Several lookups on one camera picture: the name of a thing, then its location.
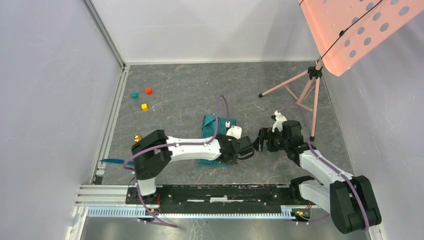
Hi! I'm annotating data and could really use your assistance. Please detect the blue knife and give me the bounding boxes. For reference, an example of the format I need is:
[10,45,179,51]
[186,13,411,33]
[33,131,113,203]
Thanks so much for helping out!
[100,158,125,165]

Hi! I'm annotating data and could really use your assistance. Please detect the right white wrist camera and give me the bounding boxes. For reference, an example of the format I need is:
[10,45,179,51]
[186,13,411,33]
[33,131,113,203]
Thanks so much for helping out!
[271,110,287,133]

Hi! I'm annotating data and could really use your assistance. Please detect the teal cloth napkin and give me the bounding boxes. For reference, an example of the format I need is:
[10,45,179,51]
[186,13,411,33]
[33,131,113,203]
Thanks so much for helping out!
[197,115,228,167]

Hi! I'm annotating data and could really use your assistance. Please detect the gold spoon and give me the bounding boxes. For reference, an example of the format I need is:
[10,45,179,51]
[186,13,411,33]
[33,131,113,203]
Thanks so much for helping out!
[134,133,143,143]

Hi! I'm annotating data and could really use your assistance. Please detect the pink perforated panel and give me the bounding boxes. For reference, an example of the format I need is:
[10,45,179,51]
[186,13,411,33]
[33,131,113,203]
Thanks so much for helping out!
[299,0,424,77]

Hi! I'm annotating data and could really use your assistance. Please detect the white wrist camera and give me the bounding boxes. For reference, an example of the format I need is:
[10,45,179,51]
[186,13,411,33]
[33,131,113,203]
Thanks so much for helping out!
[271,110,287,133]
[225,121,243,139]

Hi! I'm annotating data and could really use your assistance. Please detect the pink tripod stand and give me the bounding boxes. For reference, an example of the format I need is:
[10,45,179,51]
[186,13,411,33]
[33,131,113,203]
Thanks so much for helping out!
[258,58,324,142]

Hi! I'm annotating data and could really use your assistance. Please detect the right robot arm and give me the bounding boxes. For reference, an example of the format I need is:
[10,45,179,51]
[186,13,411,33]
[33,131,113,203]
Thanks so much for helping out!
[253,120,382,234]

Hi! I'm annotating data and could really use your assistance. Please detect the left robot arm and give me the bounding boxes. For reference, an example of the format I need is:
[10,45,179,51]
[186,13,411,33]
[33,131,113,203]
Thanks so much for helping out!
[130,129,255,204]

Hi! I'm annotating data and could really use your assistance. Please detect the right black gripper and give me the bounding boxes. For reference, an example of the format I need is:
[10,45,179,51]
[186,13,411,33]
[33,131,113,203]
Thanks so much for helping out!
[252,127,289,153]

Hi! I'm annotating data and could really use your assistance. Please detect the orange cube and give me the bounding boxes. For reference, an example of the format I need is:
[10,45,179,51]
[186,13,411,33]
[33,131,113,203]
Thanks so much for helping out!
[145,88,153,95]

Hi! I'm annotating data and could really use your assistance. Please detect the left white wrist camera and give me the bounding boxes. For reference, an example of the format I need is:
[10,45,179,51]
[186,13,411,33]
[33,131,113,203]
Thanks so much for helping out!
[225,121,243,139]

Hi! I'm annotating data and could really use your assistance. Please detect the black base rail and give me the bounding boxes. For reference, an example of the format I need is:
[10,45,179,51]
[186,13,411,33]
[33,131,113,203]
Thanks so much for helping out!
[125,184,315,214]

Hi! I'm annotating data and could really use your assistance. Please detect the yellow cube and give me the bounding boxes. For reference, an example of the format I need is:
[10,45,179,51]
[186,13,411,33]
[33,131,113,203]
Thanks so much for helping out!
[141,103,149,111]

